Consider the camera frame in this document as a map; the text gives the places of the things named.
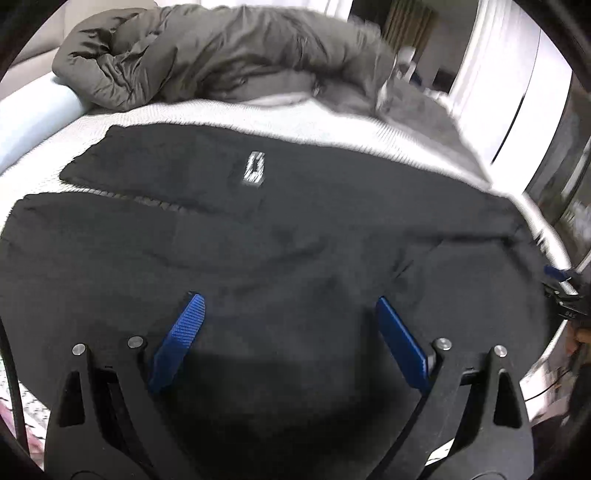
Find black pants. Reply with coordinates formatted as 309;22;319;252
0;123;553;480

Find white honeycomb mattress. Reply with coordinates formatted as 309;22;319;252
0;96;583;480

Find person's right hand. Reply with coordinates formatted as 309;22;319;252
565;322;591;356

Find light blue pillow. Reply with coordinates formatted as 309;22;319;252
0;73;92;173

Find white sheer curtain right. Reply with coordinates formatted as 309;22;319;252
450;1;572;192

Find dark grey duvet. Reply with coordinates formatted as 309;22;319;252
52;4;485;178

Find white office chair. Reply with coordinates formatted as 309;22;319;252
394;45;422;85

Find beige upholstered headboard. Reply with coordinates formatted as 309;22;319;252
1;0;156;98

